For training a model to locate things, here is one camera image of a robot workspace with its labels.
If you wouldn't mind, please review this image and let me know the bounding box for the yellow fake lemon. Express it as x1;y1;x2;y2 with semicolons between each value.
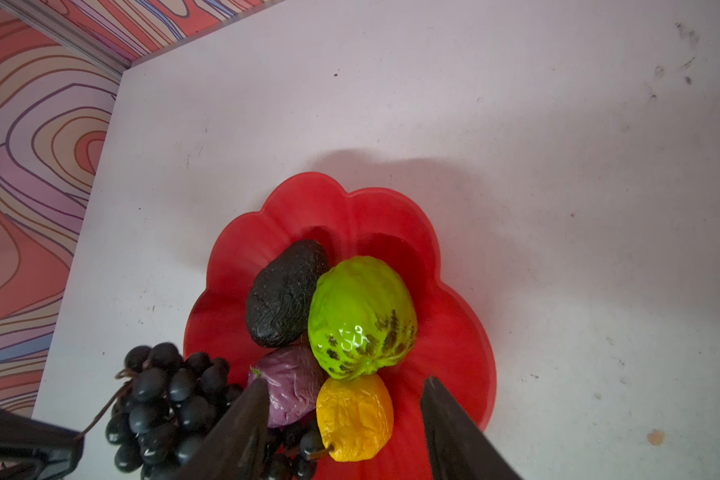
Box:
316;374;394;463

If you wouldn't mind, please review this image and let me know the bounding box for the red flower-shaped fruit bowl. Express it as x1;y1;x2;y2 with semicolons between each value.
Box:
183;172;497;479

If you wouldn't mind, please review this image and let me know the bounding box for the dark fake avocado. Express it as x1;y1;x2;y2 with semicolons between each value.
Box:
245;239;329;348

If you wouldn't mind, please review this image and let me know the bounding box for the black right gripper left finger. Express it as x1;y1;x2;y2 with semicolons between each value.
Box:
172;379;269;480

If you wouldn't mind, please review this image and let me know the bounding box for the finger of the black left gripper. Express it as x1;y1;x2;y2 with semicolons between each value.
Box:
0;409;84;480

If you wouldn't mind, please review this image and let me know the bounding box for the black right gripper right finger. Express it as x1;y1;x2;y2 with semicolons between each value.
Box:
420;376;522;480

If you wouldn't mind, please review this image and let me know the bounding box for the black fake grape bunch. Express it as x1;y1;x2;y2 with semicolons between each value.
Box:
105;343;323;479

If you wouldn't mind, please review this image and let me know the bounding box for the aluminium frame corner post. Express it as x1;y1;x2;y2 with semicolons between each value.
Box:
0;0;132;81

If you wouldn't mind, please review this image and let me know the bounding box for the green fake custard apple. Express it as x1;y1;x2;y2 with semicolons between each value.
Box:
307;256;418;380

